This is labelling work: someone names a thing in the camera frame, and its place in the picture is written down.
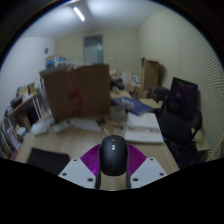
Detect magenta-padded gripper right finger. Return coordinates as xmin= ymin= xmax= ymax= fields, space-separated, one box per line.
xmin=125 ymin=143 xmax=168 ymax=190

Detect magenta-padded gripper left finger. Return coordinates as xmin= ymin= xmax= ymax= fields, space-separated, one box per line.
xmin=58 ymin=143 xmax=103 ymax=190

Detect black computer mouse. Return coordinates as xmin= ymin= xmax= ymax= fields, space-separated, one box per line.
xmin=99 ymin=134 xmax=130 ymax=178

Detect black mouse pad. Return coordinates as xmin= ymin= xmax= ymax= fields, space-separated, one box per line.
xmin=26 ymin=147 xmax=71 ymax=176

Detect open white book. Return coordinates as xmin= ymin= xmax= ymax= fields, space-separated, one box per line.
xmin=124 ymin=111 xmax=165 ymax=145

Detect white remote control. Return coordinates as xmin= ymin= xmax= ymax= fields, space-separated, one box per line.
xmin=52 ymin=119 xmax=73 ymax=135

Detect white paper sheet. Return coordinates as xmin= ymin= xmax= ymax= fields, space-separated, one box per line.
xmin=69 ymin=117 xmax=103 ymax=133

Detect black eyeglasses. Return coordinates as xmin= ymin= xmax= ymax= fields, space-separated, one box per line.
xmin=95 ymin=116 xmax=105 ymax=127

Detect white flat rectangular device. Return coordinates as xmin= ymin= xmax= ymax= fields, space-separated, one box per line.
xmin=29 ymin=122 xmax=52 ymax=137

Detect black office chair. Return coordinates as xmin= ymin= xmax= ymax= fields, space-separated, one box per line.
xmin=156 ymin=76 xmax=204 ymax=169

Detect clear plastic container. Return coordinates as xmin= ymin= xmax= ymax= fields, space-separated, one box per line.
xmin=109 ymin=104 xmax=129 ymax=124

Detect blue book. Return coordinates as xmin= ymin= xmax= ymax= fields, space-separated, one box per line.
xmin=115 ymin=96 xmax=155 ymax=117

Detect cluttered shelf unit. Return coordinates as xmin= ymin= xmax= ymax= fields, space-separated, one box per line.
xmin=0 ymin=82 xmax=46 ymax=161

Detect large brown cardboard box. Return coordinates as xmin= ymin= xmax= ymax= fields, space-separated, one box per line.
xmin=39 ymin=63 xmax=112 ymax=122

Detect tall brown cardboard box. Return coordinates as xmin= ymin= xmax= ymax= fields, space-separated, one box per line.
xmin=140 ymin=56 xmax=161 ymax=92

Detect grey door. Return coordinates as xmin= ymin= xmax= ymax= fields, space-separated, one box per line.
xmin=83 ymin=34 xmax=105 ymax=66

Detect ceiling tube light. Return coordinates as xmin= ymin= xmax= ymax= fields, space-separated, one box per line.
xmin=72 ymin=5 xmax=86 ymax=23

